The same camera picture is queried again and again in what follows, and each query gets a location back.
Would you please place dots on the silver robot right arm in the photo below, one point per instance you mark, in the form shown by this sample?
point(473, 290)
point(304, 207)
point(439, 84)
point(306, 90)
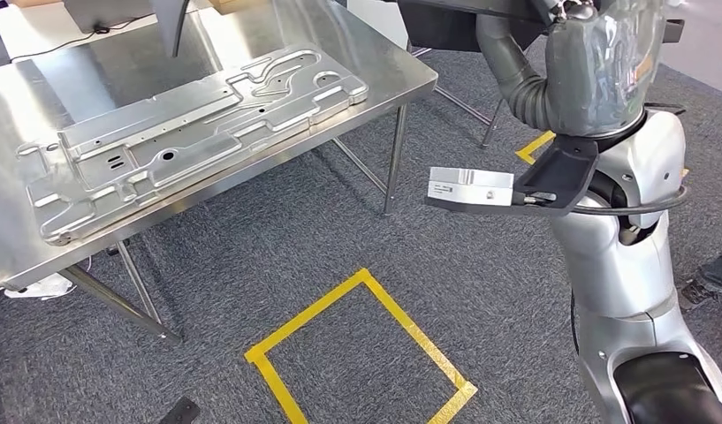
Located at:
point(618, 263)

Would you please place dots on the stamped metal panel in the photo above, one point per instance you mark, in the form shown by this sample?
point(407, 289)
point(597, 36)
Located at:
point(191, 134)

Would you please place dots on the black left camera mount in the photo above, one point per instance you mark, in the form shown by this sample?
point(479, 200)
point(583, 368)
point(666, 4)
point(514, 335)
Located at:
point(182, 412)

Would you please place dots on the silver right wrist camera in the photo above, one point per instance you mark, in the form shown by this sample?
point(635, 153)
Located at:
point(472, 187)

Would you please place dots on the stainless steel workbench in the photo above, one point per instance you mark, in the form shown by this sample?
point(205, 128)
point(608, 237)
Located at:
point(337, 35)

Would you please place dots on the white table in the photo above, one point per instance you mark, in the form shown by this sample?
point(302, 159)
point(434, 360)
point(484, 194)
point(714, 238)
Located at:
point(38, 35)
point(375, 23)

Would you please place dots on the white crumpled paper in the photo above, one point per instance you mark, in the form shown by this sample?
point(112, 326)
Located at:
point(38, 287)

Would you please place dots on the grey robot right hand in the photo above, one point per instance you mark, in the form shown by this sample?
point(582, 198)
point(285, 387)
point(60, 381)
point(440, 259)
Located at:
point(600, 70)

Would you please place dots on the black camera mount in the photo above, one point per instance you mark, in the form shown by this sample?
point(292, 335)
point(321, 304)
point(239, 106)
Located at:
point(182, 412)
point(562, 170)

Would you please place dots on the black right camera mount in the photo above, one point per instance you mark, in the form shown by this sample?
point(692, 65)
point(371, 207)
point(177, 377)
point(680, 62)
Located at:
point(562, 170)

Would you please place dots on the black plastic frame part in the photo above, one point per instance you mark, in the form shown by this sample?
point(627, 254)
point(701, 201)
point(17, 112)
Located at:
point(454, 23)

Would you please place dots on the steel table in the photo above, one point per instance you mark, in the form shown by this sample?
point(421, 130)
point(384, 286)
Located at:
point(491, 124)

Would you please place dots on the brown cardboard box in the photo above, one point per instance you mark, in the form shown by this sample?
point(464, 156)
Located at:
point(237, 6)

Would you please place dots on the grey box device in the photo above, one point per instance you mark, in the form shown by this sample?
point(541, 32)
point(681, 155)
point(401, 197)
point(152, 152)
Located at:
point(103, 12)

